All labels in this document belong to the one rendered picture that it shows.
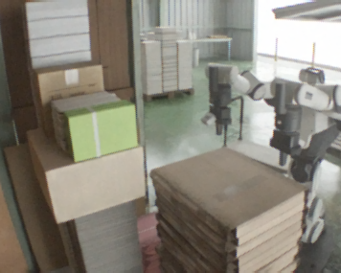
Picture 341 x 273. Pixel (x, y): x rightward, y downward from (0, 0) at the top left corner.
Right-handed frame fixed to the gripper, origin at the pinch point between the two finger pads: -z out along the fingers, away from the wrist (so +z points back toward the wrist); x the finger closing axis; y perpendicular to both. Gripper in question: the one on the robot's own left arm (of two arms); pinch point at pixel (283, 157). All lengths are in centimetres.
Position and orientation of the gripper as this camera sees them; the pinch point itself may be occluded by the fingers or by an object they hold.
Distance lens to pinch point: 109.4
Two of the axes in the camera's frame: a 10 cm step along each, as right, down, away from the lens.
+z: -0.2, -9.3, -3.7
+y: 8.4, -2.1, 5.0
